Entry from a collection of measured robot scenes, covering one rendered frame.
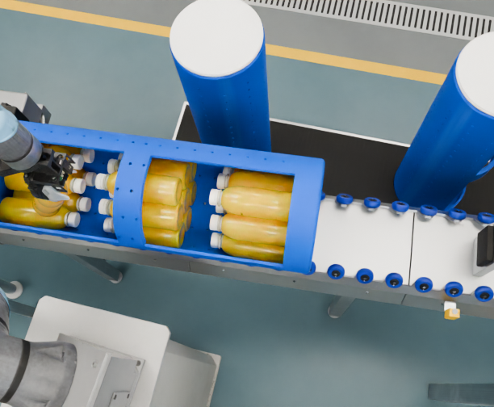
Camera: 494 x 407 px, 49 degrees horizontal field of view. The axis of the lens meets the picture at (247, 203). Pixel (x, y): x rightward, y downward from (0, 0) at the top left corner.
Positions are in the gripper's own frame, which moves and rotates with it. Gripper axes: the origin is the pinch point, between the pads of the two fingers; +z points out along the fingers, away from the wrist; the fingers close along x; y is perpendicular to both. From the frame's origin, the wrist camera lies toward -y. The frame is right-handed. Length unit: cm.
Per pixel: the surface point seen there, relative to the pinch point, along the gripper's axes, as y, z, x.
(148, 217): 20.3, 9.2, -1.9
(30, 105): -38, 39, 39
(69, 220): -2.6, 16.2, -3.6
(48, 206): -3.0, 4.0, -3.8
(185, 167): 26.9, 8.0, 11.7
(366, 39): 74, 124, 137
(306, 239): 59, 3, -4
